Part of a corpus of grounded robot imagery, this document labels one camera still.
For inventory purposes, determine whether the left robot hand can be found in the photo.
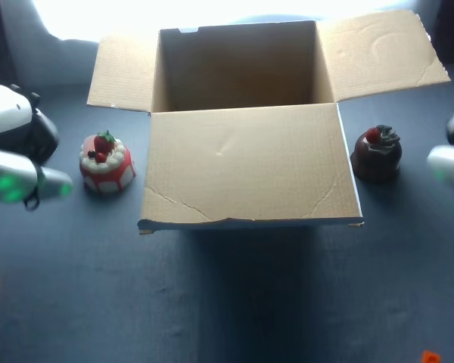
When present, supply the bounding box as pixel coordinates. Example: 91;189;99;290
0;75;73;212

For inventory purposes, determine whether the strawberry cream cake toy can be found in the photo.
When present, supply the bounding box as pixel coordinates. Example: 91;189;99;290
78;130;137;197

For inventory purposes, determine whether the chocolate cupcake toy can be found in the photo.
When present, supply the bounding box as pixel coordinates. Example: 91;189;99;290
350;124;403;185

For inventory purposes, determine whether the cardboard box with flaps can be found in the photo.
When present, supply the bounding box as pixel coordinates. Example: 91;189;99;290
86;9;452;237

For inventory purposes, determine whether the grey table cloth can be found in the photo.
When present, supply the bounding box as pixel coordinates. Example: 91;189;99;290
0;37;454;363

